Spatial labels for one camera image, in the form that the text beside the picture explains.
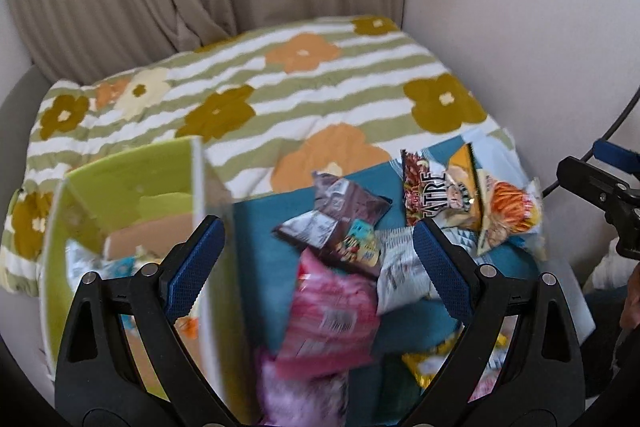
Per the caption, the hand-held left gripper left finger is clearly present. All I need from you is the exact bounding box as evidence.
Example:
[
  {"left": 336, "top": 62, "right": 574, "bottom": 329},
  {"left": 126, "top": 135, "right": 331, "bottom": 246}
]
[{"left": 54, "top": 214, "right": 236, "bottom": 427}]

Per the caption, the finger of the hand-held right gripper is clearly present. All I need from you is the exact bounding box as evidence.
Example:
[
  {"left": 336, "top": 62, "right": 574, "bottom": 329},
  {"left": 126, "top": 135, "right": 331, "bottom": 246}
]
[
  {"left": 556, "top": 156, "right": 640, "bottom": 258},
  {"left": 592, "top": 138, "right": 640, "bottom": 180}
]

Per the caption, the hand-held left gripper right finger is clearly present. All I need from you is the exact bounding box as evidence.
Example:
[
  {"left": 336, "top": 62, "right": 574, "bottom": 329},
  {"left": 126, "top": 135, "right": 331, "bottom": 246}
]
[{"left": 400, "top": 218, "right": 587, "bottom": 427}]

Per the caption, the silver printed snack packet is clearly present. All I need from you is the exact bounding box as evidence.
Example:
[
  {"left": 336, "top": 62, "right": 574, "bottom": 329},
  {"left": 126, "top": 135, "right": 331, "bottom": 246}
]
[{"left": 375, "top": 227, "right": 451, "bottom": 315}]

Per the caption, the red and white snack packet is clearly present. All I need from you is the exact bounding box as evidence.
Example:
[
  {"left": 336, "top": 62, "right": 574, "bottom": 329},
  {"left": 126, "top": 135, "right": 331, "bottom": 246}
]
[{"left": 400, "top": 149, "right": 481, "bottom": 228}]

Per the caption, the orange and yellow snack packet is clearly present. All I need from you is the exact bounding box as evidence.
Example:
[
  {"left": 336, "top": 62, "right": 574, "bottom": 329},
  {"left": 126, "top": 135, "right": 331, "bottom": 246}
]
[{"left": 446, "top": 142, "right": 546, "bottom": 258}]

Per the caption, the green cardboard box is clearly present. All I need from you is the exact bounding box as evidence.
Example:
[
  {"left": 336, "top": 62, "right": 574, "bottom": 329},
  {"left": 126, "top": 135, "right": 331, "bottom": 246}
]
[{"left": 39, "top": 137, "right": 261, "bottom": 427}]

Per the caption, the brown snack packet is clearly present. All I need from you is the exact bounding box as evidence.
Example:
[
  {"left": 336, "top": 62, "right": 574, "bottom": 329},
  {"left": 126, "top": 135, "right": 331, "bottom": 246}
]
[{"left": 272, "top": 172, "right": 391, "bottom": 279}]

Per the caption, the pink snack packet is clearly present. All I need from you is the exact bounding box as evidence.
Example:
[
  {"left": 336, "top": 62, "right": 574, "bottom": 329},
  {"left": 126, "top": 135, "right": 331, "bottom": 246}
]
[{"left": 275, "top": 249, "right": 383, "bottom": 379}]

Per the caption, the purple snack packet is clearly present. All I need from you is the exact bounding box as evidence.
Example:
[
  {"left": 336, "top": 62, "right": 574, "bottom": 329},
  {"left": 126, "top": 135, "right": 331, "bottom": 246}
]
[{"left": 255, "top": 349, "right": 351, "bottom": 427}]

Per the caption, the white cloth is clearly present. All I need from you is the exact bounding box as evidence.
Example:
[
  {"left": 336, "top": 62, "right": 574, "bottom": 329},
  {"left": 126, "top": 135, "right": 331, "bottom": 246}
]
[{"left": 584, "top": 237, "right": 637, "bottom": 294}]

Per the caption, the teal patterned cloth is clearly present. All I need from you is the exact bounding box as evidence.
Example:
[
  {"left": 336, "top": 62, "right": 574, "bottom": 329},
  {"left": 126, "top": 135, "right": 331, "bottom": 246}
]
[{"left": 232, "top": 127, "right": 596, "bottom": 427}]

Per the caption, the dark cloth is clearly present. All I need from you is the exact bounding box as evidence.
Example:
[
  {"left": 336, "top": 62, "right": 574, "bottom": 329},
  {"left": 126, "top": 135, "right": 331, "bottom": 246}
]
[{"left": 582, "top": 267, "right": 640, "bottom": 399}]

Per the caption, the floral striped blanket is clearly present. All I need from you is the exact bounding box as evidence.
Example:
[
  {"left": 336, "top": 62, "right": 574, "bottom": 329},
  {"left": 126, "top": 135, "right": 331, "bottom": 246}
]
[{"left": 0, "top": 14, "right": 521, "bottom": 298}]

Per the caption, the black cable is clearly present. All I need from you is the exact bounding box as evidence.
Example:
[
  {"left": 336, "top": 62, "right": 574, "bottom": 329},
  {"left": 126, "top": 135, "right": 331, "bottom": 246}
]
[{"left": 540, "top": 87, "right": 640, "bottom": 198}]

